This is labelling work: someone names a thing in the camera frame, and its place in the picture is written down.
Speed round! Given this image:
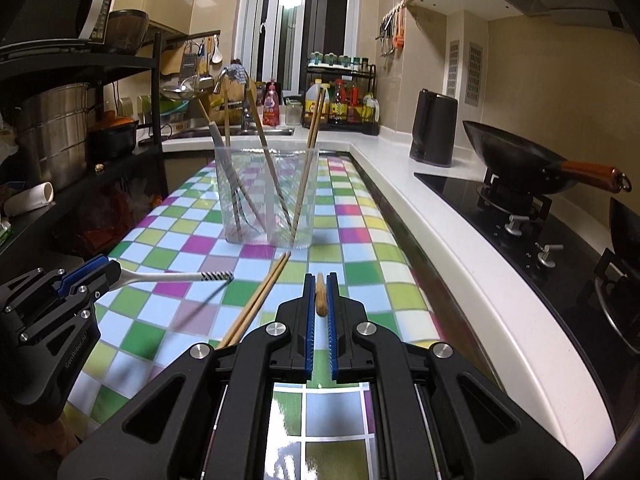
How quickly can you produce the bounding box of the black shelving rack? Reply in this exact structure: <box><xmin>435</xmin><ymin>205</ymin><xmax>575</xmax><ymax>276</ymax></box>
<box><xmin>0</xmin><ymin>30</ymin><xmax>221</xmax><ymax>281</ymax></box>

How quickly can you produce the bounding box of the black spice rack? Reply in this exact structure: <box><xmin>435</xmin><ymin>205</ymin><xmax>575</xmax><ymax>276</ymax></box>
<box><xmin>301</xmin><ymin>57</ymin><xmax>381</xmax><ymax>136</ymax></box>

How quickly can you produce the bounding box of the red mesh bag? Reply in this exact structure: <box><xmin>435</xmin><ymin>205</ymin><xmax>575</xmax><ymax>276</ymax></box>
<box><xmin>82</xmin><ymin>187</ymin><xmax>151</xmax><ymax>256</ymax></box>

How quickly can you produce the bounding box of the dark sauce bottle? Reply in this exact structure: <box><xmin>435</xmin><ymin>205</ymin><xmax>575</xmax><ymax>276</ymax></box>
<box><xmin>330</xmin><ymin>80</ymin><xmax>347</xmax><ymax>123</ymax></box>

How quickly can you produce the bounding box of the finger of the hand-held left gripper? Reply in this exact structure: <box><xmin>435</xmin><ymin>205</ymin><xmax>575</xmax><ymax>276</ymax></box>
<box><xmin>54</xmin><ymin>255</ymin><xmax>110</xmax><ymax>295</ymax></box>
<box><xmin>71</xmin><ymin>261</ymin><xmax>122</xmax><ymax>306</ymax></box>

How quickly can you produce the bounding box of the steel strainer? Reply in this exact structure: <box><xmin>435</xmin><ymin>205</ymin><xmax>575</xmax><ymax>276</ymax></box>
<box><xmin>160</xmin><ymin>75</ymin><xmax>211</xmax><ymax>101</ymax></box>

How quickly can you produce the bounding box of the large steel pot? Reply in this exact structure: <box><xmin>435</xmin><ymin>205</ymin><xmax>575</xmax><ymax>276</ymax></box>
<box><xmin>15</xmin><ymin>82</ymin><xmax>96</xmax><ymax>193</ymax></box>

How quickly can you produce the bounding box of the black gas stove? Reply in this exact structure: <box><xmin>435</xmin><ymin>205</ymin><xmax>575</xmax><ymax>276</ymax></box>
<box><xmin>414</xmin><ymin>170</ymin><xmax>640</xmax><ymax>376</ymax></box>

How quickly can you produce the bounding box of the dark bowl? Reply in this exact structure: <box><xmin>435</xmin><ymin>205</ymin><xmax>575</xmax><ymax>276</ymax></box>
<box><xmin>107</xmin><ymin>9</ymin><xmax>151</xmax><ymax>56</ymax></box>

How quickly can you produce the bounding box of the metal fork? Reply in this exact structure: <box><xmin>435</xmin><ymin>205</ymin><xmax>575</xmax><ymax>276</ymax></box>
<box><xmin>196</xmin><ymin>99</ymin><xmax>263</xmax><ymax>233</ymax></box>

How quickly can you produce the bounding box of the window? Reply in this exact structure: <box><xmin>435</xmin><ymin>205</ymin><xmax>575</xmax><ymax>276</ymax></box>
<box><xmin>240</xmin><ymin>0</ymin><xmax>363</xmax><ymax>93</ymax></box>

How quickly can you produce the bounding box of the black electric kettle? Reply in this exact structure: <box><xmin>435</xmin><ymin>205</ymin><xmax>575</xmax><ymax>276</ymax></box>
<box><xmin>409</xmin><ymin>88</ymin><xmax>458</xmax><ymax>168</ymax></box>

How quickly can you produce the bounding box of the clear plastic utensil holder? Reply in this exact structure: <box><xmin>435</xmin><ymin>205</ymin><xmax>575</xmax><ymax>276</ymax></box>
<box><xmin>214</xmin><ymin>145</ymin><xmax>321</xmax><ymax>251</ymax></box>

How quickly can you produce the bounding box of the pink dish soap bottle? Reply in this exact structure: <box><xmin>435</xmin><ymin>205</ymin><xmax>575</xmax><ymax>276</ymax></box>
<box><xmin>262</xmin><ymin>79</ymin><xmax>281</xmax><ymax>127</ymax></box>

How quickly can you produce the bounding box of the black pot with orange lid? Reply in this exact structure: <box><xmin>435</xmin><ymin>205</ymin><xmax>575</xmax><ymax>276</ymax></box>
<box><xmin>87</xmin><ymin>116</ymin><xmax>140</xmax><ymax>161</ymax></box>

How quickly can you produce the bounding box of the microwave oven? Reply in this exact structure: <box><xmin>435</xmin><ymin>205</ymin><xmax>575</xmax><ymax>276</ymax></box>
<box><xmin>0</xmin><ymin>0</ymin><xmax>119</xmax><ymax>48</ymax></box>

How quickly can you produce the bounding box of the row of spice jars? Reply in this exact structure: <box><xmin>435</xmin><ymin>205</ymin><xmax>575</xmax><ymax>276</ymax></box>
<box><xmin>309</xmin><ymin>51</ymin><xmax>370</xmax><ymax>68</ymax></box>

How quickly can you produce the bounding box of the yellow green bottle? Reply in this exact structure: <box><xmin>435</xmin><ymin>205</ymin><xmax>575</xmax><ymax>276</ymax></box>
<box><xmin>361</xmin><ymin>92</ymin><xmax>381</xmax><ymax>123</ymax></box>

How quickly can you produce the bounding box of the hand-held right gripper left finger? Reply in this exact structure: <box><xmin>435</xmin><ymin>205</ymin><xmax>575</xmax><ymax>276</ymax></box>
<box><xmin>57</xmin><ymin>272</ymin><xmax>317</xmax><ymax>480</ymax></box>

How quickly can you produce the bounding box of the white roll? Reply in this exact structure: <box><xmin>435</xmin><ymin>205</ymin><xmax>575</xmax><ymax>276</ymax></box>
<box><xmin>4</xmin><ymin>181</ymin><xmax>55</xmax><ymax>217</ymax></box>

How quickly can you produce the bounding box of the wall hook rail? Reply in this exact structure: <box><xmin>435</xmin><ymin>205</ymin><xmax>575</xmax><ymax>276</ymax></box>
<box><xmin>380</xmin><ymin>0</ymin><xmax>406</xmax><ymax>26</ymax></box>

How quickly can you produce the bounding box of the oil bottle with yellow label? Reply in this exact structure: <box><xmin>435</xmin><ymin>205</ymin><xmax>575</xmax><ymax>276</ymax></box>
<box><xmin>302</xmin><ymin>82</ymin><xmax>328</xmax><ymax>128</ymax></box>

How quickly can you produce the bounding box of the black wok with orange handle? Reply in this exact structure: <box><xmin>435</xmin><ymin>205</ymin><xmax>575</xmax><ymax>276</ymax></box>
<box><xmin>462</xmin><ymin>120</ymin><xmax>633</xmax><ymax>196</ymax></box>

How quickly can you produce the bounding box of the checkered table cover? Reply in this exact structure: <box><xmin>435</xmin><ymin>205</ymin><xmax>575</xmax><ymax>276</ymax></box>
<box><xmin>65</xmin><ymin>152</ymin><xmax>448</xmax><ymax>480</ymax></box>

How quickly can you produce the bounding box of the steel faucet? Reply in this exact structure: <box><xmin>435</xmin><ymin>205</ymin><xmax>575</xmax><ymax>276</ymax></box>
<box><xmin>213</xmin><ymin>65</ymin><xmax>256</xmax><ymax>133</ymax></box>

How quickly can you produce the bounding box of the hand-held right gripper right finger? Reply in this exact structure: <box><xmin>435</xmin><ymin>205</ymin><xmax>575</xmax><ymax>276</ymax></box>
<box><xmin>326</xmin><ymin>272</ymin><xmax>586</xmax><ymax>480</ymax></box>

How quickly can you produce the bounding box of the white spoon with striped handle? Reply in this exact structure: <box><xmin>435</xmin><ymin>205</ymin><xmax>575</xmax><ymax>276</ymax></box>
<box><xmin>107</xmin><ymin>269</ymin><xmax>236</xmax><ymax>291</ymax></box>

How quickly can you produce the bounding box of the green basin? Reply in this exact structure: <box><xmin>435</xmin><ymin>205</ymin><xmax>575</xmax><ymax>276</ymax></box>
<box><xmin>137</xmin><ymin>94</ymin><xmax>191</xmax><ymax>118</ymax></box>

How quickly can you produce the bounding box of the metal grater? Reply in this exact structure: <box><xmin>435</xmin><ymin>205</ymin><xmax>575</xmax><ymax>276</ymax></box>
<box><xmin>179</xmin><ymin>42</ymin><xmax>201</xmax><ymax>81</ymax></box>

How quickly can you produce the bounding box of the wide wall vent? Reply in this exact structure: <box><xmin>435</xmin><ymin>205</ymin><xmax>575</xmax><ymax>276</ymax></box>
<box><xmin>466</xmin><ymin>42</ymin><xmax>485</xmax><ymax>106</ymax></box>

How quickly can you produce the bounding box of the wooden cutting board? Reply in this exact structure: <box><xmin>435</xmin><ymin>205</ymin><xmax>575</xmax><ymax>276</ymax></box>
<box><xmin>200</xmin><ymin>67</ymin><xmax>258</xmax><ymax>111</ymax></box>

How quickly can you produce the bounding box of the narrow wall vent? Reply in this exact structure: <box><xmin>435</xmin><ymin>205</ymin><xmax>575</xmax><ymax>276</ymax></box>
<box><xmin>447</xmin><ymin>40</ymin><xmax>461</xmax><ymax>98</ymax></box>

